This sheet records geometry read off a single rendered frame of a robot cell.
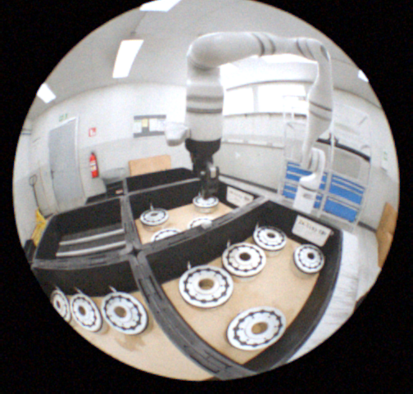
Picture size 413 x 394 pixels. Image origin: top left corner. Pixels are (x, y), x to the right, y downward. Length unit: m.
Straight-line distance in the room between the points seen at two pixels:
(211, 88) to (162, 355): 0.45
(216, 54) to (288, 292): 0.44
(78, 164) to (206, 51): 3.19
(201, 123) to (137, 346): 0.43
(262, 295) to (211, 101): 0.37
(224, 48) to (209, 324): 0.43
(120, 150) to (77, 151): 1.16
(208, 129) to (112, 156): 2.98
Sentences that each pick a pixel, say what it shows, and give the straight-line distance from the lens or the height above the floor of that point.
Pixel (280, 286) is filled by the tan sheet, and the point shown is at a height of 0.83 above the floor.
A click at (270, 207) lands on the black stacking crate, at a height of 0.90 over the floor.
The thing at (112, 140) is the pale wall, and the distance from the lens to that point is 3.15.
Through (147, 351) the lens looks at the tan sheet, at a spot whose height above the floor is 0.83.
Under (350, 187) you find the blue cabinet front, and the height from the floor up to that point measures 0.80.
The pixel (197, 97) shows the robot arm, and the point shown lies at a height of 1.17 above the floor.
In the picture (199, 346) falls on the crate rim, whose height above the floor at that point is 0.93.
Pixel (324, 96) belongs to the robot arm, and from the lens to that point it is 0.41.
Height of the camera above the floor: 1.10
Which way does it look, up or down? 20 degrees down
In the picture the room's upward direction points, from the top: straight up
